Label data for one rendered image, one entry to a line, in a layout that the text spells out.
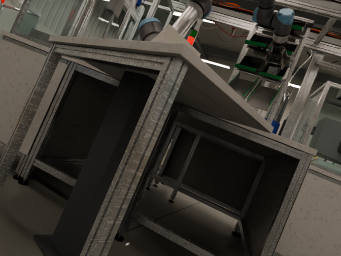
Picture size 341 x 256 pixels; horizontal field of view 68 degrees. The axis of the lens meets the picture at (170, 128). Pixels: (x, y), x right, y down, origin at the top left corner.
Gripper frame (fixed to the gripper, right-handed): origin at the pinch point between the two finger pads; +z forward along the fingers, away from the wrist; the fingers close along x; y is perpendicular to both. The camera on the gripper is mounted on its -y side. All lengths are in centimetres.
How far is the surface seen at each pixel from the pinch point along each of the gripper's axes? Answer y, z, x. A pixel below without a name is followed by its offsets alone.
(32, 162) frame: 113, 17, -110
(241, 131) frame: 47.3, 4.7, -1.6
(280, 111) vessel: -34, 78, 9
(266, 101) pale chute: 16.1, 13.4, 2.4
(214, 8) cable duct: -121, 49, -94
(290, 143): 44.2, 5.4, 22.2
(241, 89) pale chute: 12.8, 12.6, -14.0
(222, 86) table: 71, -52, -3
